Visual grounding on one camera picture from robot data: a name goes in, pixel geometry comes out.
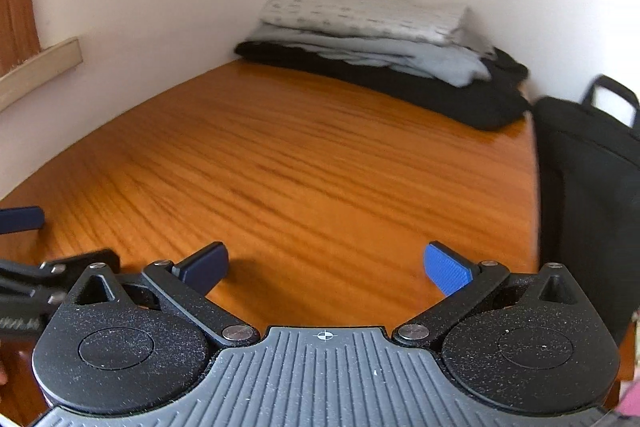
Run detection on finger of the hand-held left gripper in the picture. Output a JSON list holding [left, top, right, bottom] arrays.
[[0, 206, 46, 235], [0, 249, 121, 293]]

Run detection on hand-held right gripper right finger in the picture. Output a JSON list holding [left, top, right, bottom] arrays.
[[392, 242, 581, 349]]

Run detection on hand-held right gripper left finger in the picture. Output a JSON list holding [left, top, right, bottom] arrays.
[[72, 243, 261, 349]]

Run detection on white patterned pajama garment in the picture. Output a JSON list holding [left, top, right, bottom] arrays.
[[260, 0, 473, 48]]

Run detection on beige window sill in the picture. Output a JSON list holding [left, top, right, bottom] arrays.
[[0, 37, 83, 112]]

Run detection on black bag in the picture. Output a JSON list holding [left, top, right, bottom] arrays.
[[532, 75, 640, 348]]

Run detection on black folded garment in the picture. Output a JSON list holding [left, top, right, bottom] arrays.
[[235, 41, 532, 131]]

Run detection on grey printed folded shirt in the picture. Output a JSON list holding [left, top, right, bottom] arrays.
[[247, 23, 493, 88]]

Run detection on person's pink clothing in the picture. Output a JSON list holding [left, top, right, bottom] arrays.
[[612, 377, 640, 423]]

